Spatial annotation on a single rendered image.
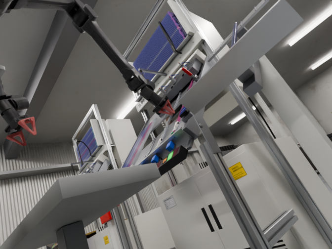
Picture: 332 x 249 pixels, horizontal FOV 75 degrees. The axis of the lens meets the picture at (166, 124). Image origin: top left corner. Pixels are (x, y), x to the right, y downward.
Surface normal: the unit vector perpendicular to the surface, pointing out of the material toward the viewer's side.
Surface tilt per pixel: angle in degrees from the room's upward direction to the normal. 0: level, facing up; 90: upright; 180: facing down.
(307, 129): 90
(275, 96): 90
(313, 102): 90
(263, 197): 90
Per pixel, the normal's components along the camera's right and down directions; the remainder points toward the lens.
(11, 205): 0.62, -0.54
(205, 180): -0.72, 0.02
